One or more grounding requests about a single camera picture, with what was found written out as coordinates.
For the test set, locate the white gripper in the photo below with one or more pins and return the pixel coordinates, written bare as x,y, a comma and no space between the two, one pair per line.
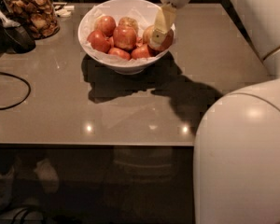
165,20

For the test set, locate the large yellow-red apple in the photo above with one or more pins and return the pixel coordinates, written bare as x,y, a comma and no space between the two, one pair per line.
167,42

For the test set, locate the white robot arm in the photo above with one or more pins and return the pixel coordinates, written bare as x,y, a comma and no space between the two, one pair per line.
236,157

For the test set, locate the white bowl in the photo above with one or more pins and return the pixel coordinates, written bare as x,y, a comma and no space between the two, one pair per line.
127,66

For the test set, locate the yellowish apple back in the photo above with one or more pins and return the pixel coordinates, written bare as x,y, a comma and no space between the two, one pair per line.
131,22

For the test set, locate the red apple front right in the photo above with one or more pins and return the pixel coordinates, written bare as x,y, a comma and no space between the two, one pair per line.
142,52

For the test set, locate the red apple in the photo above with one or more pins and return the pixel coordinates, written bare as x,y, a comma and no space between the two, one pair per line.
120,53
99,41
124,37
142,52
105,24

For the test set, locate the red apple centre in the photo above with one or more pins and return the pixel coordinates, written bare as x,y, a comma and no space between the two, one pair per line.
124,37

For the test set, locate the red apple front left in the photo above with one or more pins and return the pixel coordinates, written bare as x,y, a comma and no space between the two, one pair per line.
120,53

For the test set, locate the red apple back left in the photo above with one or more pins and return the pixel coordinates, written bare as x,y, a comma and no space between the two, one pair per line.
105,24

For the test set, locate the red apple far left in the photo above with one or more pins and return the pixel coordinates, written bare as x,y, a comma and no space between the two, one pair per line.
99,41

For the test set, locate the small white items on table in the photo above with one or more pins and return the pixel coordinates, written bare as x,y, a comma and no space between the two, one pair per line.
64,11

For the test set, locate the glass jar of dried chips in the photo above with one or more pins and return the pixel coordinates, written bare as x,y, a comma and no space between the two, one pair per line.
39,16

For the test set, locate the white shoe under table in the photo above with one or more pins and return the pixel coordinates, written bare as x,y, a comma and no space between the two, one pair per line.
47,175

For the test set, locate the black appliance with silver handle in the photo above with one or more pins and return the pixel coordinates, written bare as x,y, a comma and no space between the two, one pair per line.
18,38

